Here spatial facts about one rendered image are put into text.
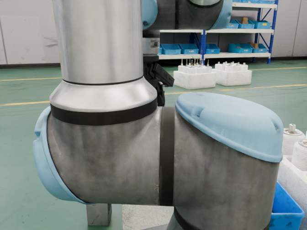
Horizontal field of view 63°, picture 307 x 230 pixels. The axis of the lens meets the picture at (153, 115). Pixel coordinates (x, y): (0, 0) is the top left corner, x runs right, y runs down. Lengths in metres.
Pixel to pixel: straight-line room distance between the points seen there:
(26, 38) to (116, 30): 5.62
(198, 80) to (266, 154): 2.87
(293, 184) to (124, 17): 0.83
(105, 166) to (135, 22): 0.14
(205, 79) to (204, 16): 2.67
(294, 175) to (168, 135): 0.74
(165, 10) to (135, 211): 0.53
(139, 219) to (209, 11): 0.57
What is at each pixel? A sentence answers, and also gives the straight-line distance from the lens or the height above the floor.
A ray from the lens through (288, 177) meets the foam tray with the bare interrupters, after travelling 0.99.
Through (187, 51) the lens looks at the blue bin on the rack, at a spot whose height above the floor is 0.32.
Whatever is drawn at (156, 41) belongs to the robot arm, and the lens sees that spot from 0.65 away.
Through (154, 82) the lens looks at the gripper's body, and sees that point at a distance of 0.65.
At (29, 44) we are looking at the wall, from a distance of 5.84.
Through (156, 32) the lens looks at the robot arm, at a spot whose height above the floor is 0.61.
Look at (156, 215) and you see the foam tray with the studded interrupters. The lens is 0.77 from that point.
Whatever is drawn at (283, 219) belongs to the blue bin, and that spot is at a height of 0.10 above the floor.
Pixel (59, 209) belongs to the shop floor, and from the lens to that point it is 1.03.
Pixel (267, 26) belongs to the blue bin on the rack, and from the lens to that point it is 6.65.
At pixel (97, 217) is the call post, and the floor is 0.03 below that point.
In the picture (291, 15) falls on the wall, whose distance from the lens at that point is 8.11.
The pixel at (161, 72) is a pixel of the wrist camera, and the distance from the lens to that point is 0.69.
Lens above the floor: 0.60
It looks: 17 degrees down
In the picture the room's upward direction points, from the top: straight up
